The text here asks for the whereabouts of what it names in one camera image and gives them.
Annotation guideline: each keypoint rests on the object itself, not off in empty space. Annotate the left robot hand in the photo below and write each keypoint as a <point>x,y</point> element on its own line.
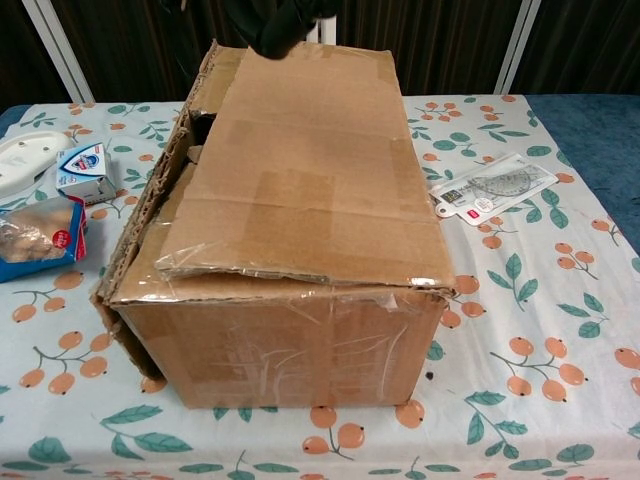
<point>280,27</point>

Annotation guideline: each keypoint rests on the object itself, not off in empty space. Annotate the clear protractor ruler set pack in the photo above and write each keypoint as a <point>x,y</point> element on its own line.
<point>495,187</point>

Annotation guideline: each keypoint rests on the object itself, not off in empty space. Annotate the blue snack bag with biscuits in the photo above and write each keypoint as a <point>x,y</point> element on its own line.
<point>30,235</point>

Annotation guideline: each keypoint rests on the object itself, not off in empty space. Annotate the dark pleated curtain panel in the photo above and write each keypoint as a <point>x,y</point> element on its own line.
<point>590,45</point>
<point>150,50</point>
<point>425,30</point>
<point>20,60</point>

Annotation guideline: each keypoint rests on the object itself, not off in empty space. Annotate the white oval plastic dish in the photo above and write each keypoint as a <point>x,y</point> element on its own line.
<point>25,160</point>

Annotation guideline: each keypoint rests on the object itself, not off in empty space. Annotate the white frame post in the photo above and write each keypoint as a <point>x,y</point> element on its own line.
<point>57,50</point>
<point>517,50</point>
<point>327,30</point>

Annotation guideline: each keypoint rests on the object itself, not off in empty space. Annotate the floral orange fruit tablecloth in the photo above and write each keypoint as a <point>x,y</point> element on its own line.
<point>525,310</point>

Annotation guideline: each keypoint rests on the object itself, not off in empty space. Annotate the brown cardboard shipping box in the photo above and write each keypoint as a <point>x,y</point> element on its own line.
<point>300,200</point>

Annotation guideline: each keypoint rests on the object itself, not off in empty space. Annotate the blue white soap box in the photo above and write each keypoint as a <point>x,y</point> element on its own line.
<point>80,170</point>

